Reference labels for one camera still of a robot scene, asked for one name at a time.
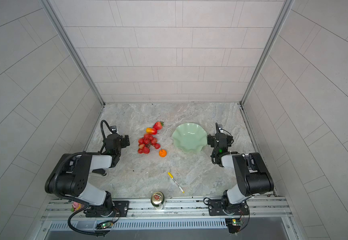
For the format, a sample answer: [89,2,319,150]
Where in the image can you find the red lychee cluster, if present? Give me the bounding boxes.
[137,134,161,154]

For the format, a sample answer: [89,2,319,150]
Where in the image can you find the red yellow fake mango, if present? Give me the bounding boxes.
[146,128,157,135]

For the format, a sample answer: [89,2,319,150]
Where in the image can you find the red fake strawberry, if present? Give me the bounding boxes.
[153,121,164,131]

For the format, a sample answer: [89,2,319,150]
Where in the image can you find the small orange fake tangerine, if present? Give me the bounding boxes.
[158,149,167,158]

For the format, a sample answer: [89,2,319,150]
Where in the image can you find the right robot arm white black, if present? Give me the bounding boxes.
[204,124,274,216]

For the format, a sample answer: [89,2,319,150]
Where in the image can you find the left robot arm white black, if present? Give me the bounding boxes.
[44,120,130,218]

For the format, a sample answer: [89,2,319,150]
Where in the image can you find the light green wavy fruit bowl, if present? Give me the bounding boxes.
[171,123,208,153]

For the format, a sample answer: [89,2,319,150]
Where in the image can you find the white black utility knife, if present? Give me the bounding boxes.
[91,169,107,177]

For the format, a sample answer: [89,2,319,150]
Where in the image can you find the yellow capped white marker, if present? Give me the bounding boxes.
[167,172,185,194]

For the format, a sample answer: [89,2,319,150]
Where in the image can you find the metal drink can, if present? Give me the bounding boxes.
[150,191,165,210]

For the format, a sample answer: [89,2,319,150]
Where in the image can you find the pink yellow small toy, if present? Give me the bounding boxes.
[71,202,82,212]

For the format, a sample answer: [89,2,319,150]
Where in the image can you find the left green circuit board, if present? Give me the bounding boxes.
[96,221,114,230]

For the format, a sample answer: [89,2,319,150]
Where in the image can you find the green circuit board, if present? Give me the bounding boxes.
[225,219,244,234]
[96,221,114,230]

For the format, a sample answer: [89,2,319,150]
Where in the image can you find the right green circuit board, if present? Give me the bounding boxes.
[225,219,244,234]

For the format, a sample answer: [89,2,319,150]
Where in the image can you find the black corrugated cable hose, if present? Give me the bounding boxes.
[52,152,108,237]

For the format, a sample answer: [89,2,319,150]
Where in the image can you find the aluminium mounting rail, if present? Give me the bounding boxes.
[40,196,293,222]

